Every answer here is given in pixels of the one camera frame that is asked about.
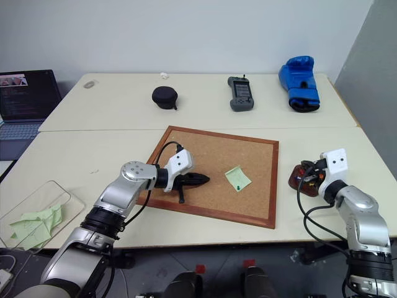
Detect white cable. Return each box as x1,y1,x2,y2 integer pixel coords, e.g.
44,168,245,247
0,254,17,271

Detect crumpled green note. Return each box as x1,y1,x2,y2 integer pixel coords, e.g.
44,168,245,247
22,226,53,251
36,204,66,230
9,216,43,240

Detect clear plastic box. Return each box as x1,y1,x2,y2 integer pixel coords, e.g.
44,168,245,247
0,180,86,250

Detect green sticky note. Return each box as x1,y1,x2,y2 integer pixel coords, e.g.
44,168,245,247
224,166,252,191

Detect dark rounded shape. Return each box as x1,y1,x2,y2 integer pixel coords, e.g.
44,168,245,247
163,271,205,298
241,266,277,298

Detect open grey laptop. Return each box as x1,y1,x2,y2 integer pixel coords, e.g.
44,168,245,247
0,69,63,161

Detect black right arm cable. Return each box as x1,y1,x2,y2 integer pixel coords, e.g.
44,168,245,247
297,181,353,260

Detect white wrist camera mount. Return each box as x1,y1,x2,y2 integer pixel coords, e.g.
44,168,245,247
163,148,195,194
318,148,350,200

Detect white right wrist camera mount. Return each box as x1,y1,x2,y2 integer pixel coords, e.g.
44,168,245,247
318,148,350,200

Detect red translucent tray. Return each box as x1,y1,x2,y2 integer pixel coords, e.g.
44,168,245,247
288,164,326,199

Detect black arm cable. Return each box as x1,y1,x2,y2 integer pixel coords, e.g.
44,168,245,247
119,141,184,232
297,181,353,260

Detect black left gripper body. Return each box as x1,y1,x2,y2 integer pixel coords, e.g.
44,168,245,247
174,173,194,190

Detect cork board with wooden frame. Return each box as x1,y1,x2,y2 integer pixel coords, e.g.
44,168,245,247
136,125,280,231

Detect black round zip case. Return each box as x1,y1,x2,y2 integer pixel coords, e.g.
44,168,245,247
151,86,181,112

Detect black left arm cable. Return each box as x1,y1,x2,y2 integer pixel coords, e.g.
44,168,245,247
119,141,184,232

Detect grey handheld device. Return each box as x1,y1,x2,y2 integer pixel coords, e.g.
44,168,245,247
227,73,256,112

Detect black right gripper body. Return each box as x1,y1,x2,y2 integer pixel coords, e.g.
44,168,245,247
311,158,327,187

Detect white power strip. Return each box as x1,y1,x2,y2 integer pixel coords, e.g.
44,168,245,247
0,269,14,288

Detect blue boxing glove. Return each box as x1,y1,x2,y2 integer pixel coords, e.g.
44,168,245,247
277,55,321,114

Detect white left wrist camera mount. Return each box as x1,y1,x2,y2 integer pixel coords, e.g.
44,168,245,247
163,148,195,194

